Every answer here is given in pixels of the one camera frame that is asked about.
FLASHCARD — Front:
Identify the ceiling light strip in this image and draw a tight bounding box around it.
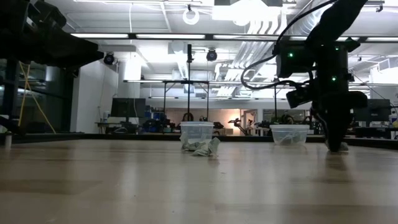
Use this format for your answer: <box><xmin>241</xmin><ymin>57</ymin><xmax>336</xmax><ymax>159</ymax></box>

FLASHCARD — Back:
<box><xmin>70</xmin><ymin>32</ymin><xmax>398</xmax><ymax>42</ymax></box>

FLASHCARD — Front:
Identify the black computer monitor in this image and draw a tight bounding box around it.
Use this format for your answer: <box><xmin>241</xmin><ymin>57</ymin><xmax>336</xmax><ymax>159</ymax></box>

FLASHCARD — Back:
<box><xmin>111</xmin><ymin>98</ymin><xmax>146</xmax><ymax>118</ymax></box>
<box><xmin>353</xmin><ymin>98</ymin><xmax>392</xmax><ymax>122</ymax></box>

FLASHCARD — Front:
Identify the yellow extension cable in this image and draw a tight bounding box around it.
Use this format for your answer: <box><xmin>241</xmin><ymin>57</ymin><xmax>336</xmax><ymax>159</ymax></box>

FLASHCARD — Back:
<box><xmin>17</xmin><ymin>61</ymin><xmax>57</xmax><ymax>134</ymax></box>

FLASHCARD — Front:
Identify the white ceiling ring light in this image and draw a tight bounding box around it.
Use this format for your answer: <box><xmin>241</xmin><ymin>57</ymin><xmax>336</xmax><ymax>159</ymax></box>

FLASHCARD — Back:
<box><xmin>182</xmin><ymin>7</ymin><xmax>200</xmax><ymax>26</ymax></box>

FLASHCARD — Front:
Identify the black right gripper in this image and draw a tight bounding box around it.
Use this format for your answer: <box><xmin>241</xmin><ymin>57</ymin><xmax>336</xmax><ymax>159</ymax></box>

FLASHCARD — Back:
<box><xmin>312</xmin><ymin>90</ymin><xmax>368</xmax><ymax>152</ymax></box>

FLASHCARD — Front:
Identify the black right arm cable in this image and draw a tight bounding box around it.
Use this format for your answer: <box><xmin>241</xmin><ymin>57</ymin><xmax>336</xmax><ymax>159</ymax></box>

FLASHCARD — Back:
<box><xmin>241</xmin><ymin>0</ymin><xmax>338</xmax><ymax>91</ymax></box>

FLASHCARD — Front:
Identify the clear plastic round container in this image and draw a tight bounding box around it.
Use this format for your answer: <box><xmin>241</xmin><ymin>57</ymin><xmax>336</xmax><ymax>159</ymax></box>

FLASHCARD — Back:
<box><xmin>180</xmin><ymin>121</ymin><xmax>215</xmax><ymax>147</ymax></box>
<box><xmin>269</xmin><ymin>124</ymin><xmax>310</xmax><ymax>146</ymax></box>

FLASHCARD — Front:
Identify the crumpled grey cloth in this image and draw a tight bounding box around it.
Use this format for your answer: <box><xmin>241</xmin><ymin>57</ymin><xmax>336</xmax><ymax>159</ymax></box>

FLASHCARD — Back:
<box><xmin>192</xmin><ymin>137</ymin><xmax>221</xmax><ymax>157</ymax></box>

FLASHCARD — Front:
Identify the black metal rack frame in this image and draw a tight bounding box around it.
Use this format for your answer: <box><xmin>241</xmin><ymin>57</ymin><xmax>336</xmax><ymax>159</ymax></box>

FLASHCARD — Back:
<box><xmin>162</xmin><ymin>80</ymin><xmax>211</xmax><ymax>126</ymax></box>

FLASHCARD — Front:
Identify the green white sweetener packet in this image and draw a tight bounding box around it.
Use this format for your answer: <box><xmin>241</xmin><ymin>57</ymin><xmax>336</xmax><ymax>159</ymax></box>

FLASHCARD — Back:
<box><xmin>325</xmin><ymin>141</ymin><xmax>349</xmax><ymax>152</ymax></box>
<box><xmin>180</xmin><ymin>132</ymin><xmax>208</xmax><ymax>152</ymax></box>
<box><xmin>290</xmin><ymin>133</ymin><xmax>305</xmax><ymax>146</ymax></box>
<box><xmin>275</xmin><ymin>134</ymin><xmax>293</xmax><ymax>146</ymax></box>

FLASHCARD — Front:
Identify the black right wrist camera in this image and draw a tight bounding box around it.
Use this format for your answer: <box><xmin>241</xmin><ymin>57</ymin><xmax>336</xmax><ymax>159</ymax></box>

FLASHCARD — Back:
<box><xmin>285</xmin><ymin>86</ymin><xmax>313</xmax><ymax>109</ymax></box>

